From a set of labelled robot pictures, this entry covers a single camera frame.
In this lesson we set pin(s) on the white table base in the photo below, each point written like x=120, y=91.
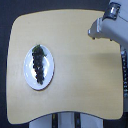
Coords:
x=67, y=120

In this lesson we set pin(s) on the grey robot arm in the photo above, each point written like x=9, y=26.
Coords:
x=113, y=24

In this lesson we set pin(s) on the dark purple grape bunch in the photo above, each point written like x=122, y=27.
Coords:
x=38, y=55

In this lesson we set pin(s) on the white round plate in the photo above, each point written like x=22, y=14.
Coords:
x=48, y=66

